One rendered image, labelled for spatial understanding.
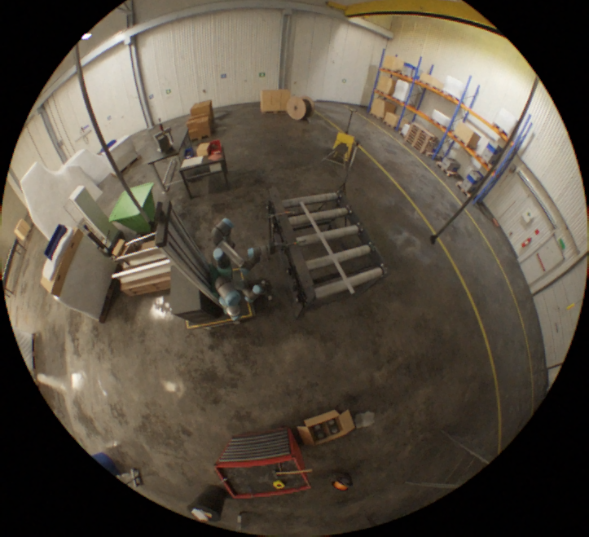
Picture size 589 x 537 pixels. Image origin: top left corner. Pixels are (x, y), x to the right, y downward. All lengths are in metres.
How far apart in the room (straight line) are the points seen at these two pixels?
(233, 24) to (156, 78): 4.59
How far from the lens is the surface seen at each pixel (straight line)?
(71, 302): 3.64
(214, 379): 2.69
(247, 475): 2.12
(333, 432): 2.68
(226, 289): 1.29
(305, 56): 11.74
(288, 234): 1.65
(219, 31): 11.16
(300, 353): 2.52
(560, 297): 10.30
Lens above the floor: 2.50
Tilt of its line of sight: 56 degrees down
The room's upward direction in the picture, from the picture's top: 8 degrees clockwise
